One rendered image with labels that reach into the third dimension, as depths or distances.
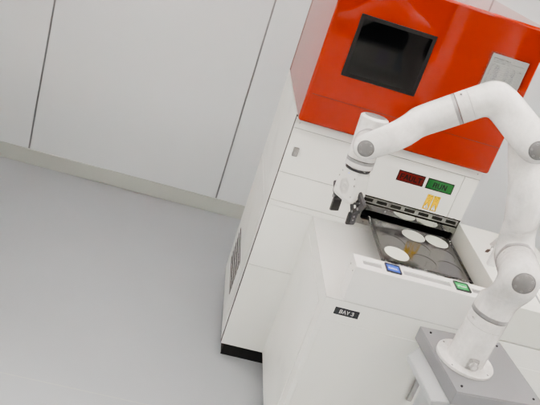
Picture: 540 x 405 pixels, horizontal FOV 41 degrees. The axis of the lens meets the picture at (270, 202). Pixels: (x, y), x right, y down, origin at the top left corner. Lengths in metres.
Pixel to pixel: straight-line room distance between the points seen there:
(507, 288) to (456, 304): 0.46
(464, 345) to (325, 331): 0.52
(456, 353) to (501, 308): 0.21
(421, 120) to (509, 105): 0.24
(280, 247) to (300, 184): 0.31
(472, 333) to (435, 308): 0.32
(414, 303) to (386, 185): 0.65
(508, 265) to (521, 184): 0.24
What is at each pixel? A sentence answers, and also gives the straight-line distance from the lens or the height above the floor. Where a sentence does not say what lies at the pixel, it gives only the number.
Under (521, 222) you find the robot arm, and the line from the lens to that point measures 2.16.
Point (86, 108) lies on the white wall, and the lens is 4.53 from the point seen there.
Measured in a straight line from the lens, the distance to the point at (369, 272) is 2.47.
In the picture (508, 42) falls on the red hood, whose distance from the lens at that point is 2.89.
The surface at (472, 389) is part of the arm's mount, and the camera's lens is 2.29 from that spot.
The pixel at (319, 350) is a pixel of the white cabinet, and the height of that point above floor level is 0.60.
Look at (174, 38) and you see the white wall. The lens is 4.33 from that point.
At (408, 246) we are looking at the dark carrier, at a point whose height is 0.90.
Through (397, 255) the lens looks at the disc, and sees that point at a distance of 2.79.
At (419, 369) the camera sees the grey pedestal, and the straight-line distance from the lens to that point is 2.34.
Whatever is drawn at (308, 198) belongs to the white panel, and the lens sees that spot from 3.00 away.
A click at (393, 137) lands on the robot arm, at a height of 1.50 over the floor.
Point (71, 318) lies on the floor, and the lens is 3.43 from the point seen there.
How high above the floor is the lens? 2.03
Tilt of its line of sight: 24 degrees down
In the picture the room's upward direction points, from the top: 19 degrees clockwise
